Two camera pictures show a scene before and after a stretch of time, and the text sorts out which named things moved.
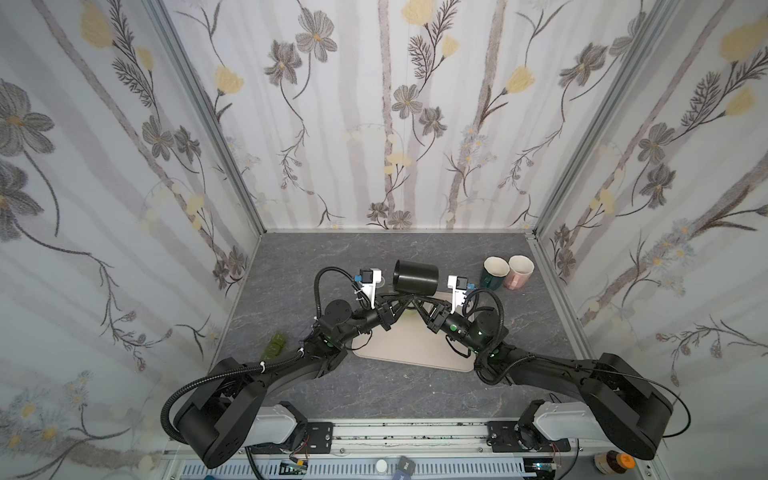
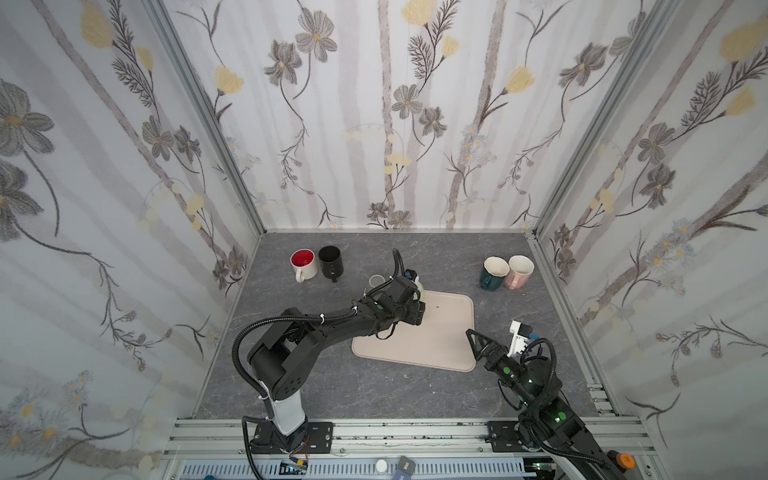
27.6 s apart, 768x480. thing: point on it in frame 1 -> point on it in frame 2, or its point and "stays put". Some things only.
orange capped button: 613,462 stays put
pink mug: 520,270 stays put
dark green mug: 494,270 stays put
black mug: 415,277 -> 331,261
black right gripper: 438,315 -> 494,355
